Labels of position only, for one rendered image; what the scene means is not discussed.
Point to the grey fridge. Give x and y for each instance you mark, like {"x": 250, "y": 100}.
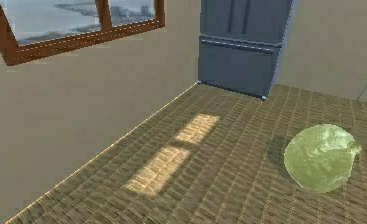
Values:
{"x": 237, "y": 66}

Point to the brown framed window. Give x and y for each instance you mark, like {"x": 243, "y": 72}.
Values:
{"x": 61, "y": 43}

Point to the green lettuce head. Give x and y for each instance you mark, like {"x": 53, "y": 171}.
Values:
{"x": 319, "y": 160}

